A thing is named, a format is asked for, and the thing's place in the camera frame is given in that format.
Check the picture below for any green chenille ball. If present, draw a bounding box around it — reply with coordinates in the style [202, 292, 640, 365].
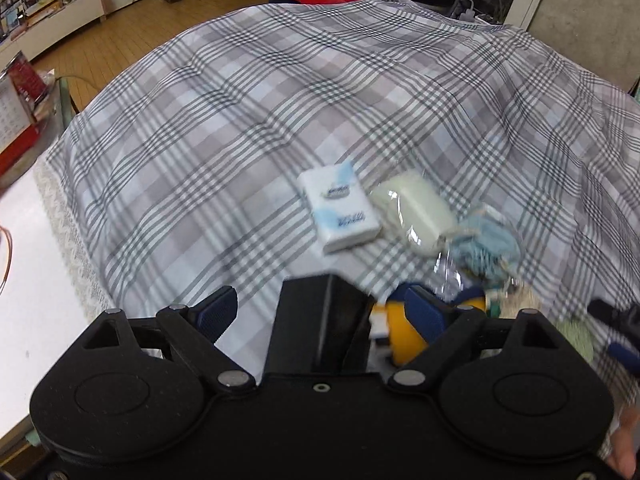
[555, 318, 594, 364]

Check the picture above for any small white tissue pack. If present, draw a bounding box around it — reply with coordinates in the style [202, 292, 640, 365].
[298, 162, 382, 254]

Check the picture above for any person's right hand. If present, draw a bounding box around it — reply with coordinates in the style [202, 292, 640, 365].
[605, 405, 639, 479]

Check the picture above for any black box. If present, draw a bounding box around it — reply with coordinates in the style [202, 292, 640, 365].
[264, 273, 376, 375]

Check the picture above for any grey plaid bed cover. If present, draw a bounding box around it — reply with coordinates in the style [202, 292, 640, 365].
[45, 0, 640, 461]

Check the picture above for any red desk calendar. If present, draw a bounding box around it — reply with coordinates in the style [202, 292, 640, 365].
[1, 51, 50, 174]

